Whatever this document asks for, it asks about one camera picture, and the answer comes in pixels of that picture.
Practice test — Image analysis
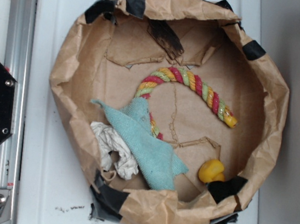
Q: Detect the brown paper bag basket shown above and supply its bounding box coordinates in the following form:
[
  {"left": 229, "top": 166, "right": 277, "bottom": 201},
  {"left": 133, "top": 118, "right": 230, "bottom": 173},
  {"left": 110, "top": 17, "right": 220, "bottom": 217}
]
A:
[{"left": 49, "top": 0, "right": 289, "bottom": 224}]

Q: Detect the crumpled white cloth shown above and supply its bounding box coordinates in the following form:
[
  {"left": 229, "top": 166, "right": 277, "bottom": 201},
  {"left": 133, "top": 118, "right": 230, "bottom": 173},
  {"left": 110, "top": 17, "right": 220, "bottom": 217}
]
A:
[{"left": 90, "top": 121, "right": 139, "bottom": 180}]

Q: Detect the teal cloth towel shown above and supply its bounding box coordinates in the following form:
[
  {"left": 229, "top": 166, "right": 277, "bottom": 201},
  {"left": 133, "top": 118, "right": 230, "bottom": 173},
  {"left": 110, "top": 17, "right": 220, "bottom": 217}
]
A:
[{"left": 91, "top": 97, "right": 188, "bottom": 191}]

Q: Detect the yellow rubber duck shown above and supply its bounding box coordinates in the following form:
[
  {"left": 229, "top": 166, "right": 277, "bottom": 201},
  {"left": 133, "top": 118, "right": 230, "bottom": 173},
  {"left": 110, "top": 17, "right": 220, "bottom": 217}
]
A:
[{"left": 198, "top": 159, "right": 225, "bottom": 183}]

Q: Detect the white plastic tray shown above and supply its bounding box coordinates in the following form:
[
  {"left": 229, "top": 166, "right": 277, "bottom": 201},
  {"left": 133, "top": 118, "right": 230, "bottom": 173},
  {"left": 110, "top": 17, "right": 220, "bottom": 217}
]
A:
[{"left": 16, "top": 0, "right": 261, "bottom": 224}]

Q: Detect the multicolored twisted rope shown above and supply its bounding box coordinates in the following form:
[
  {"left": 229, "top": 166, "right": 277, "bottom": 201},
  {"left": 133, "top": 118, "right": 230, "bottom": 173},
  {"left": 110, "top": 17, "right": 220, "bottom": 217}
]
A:
[{"left": 129, "top": 62, "right": 244, "bottom": 151}]

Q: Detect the aluminum extrusion rail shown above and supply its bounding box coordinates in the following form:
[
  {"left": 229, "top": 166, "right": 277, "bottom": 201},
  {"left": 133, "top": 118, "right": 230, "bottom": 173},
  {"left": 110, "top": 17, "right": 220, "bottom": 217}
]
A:
[{"left": 0, "top": 0, "right": 45, "bottom": 224}]

